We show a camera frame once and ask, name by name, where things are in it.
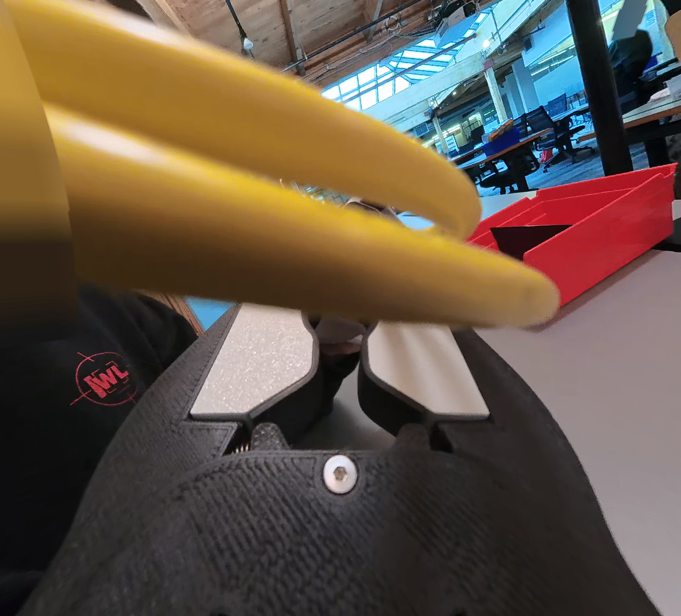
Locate white ceiling projector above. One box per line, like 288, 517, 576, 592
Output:
433, 0, 478, 48

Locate yellow ethernet cable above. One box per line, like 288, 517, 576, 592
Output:
0, 0, 560, 330

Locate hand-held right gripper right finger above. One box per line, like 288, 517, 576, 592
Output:
358, 322, 490, 440

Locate red plastic bin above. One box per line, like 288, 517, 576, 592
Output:
465, 164, 679, 306

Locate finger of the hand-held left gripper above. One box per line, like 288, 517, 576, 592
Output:
314, 315, 369, 346

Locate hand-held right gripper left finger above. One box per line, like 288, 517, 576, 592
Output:
189, 304, 321, 442

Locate person's left hand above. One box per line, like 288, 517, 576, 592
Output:
319, 340, 364, 359

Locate black stand pole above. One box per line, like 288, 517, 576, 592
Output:
548, 0, 634, 177

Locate blue storage crate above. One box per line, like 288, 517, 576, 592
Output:
481, 126, 523, 158

